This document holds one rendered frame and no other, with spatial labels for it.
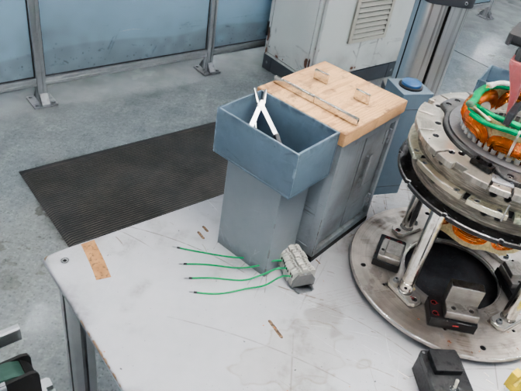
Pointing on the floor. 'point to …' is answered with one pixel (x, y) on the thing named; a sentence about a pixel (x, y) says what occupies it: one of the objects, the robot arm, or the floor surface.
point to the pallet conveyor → (19, 367)
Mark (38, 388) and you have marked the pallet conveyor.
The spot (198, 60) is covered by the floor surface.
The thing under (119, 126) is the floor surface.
